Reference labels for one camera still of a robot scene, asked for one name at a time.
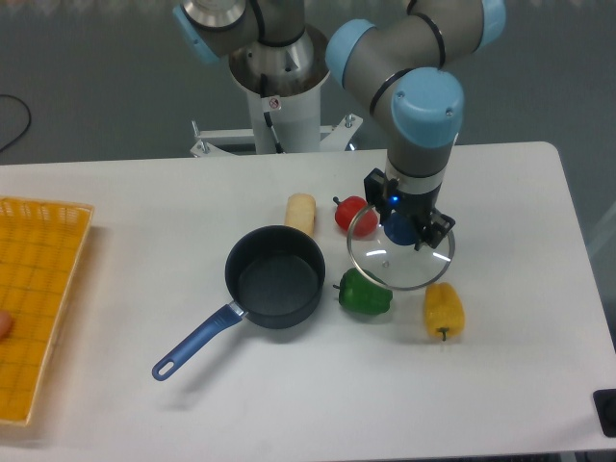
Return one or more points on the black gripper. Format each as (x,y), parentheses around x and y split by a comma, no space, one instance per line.
(412,197)

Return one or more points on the glass lid blue knob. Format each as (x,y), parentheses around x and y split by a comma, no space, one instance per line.
(388,258)

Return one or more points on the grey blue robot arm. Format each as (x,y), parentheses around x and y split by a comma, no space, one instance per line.
(396,73)

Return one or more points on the green bell pepper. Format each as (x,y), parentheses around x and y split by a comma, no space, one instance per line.
(358,295)

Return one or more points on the bread roll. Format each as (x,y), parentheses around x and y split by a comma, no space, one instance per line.
(301,213)

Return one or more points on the yellow bell pepper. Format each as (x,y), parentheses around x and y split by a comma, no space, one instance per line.
(443,312)

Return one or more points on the black table corner device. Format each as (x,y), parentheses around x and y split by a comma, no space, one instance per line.
(605,403)

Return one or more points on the yellow woven basket tray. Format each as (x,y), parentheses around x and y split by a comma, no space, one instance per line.
(41,247)

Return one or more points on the dark saucepan blue handle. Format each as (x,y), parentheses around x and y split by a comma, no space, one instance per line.
(274,275)

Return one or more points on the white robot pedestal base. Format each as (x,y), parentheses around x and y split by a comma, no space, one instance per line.
(282,86)

